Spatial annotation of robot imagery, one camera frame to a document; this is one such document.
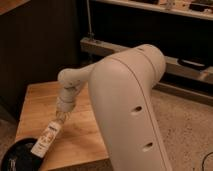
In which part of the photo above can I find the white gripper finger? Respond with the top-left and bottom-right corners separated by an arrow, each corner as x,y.
64,112 -> 71,122
56,111 -> 63,120

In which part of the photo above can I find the white labelled bottle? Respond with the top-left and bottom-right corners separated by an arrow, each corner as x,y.
31,119 -> 64,158

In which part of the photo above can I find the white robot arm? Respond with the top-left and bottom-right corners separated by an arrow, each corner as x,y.
57,44 -> 172,171

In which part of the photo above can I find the black ceramic bowl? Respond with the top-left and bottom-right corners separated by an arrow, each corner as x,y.
0,138 -> 44,171

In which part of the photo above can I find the wooden table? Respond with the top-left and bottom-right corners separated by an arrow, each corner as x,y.
15,82 -> 112,171

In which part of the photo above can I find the metal vertical pole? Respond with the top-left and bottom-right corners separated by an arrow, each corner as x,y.
86,0 -> 94,41

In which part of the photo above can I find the wooden shelf with items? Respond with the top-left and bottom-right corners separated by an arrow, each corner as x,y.
94,0 -> 213,21

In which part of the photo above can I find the grey metal rail beam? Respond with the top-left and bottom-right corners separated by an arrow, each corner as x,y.
80,37 -> 213,85

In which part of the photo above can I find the black flat object on rail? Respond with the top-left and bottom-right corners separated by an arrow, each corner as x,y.
177,59 -> 210,71

